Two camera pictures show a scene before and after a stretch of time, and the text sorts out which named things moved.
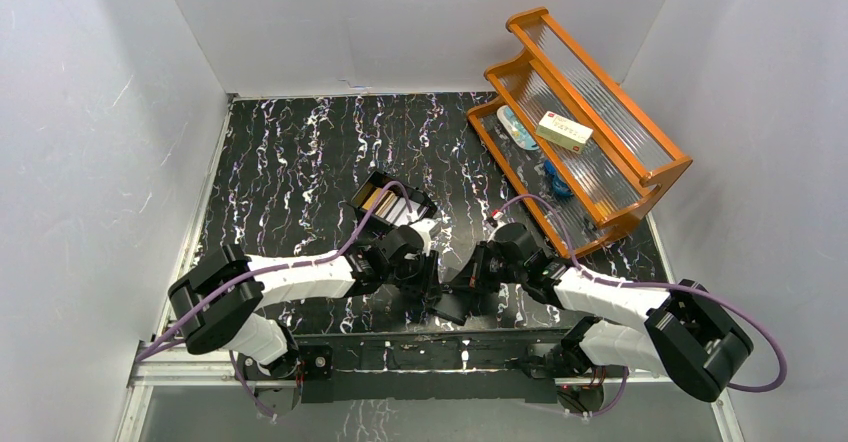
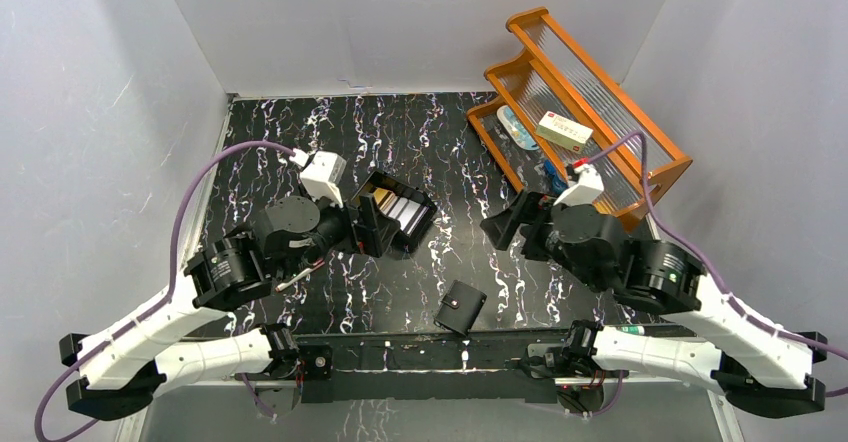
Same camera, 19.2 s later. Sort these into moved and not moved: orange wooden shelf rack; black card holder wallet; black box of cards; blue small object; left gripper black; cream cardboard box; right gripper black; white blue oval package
Moved: right gripper black; black card holder wallet; left gripper black
Not moved: black box of cards; cream cardboard box; blue small object; white blue oval package; orange wooden shelf rack
